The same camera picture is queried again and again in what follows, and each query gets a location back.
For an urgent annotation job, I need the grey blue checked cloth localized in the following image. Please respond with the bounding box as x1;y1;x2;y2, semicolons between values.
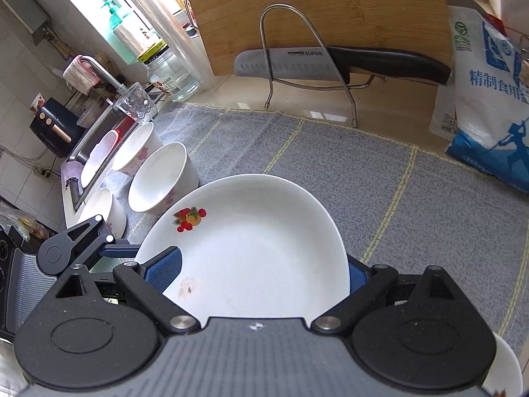
103;101;529;348

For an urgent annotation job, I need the bamboo cutting board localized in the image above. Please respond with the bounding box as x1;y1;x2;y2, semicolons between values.
189;0;452;75

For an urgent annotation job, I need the white fruit plate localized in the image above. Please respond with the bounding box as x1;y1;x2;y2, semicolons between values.
482;333;523;397
135;174;350;325

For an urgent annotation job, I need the chrome faucet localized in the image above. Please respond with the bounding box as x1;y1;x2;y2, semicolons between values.
80;55;127;95

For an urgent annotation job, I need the clear glass mug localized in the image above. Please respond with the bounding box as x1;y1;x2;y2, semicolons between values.
113;82;160;125

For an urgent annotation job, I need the glass jar green lid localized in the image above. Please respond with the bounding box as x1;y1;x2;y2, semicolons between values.
145;46;200;102

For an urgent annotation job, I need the metal wire rack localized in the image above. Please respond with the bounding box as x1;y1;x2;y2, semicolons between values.
259;3;377;128

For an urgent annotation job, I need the steel kitchen sink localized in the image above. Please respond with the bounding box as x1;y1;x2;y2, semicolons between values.
60;104;138;213

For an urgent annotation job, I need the black handled kitchen knife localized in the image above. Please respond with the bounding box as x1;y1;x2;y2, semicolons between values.
233;46;451;84

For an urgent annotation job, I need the green dish soap bottle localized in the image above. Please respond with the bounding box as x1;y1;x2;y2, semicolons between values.
102;0;131;31

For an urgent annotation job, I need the blue white salt bag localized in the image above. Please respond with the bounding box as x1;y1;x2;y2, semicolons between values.
430;0;528;192

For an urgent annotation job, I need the white floral bowl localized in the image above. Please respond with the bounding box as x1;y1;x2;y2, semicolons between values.
128;142;199;215
77;188;127;239
80;130;118;188

